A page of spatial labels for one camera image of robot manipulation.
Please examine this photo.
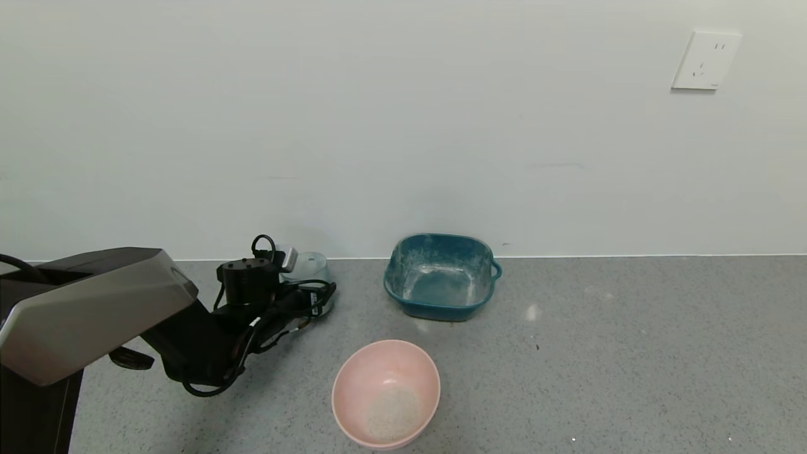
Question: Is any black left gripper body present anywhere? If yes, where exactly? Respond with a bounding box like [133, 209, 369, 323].
[281, 286, 325, 318]

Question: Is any white wall socket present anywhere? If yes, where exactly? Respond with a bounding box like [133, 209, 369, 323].
[671, 30, 742, 91]

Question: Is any teal square tray with handle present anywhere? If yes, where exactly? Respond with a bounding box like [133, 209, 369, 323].
[384, 234, 502, 322]

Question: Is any pink round bowl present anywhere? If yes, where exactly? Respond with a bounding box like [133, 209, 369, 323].
[332, 339, 441, 450]

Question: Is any ribbed clear plastic cup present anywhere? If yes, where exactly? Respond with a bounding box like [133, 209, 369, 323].
[281, 252, 334, 316]

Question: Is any black camera cable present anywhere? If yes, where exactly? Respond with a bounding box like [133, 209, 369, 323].
[183, 235, 337, 398]

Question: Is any beige grainy powder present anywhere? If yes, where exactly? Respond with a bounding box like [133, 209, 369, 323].
[367, 386, 422, 442]

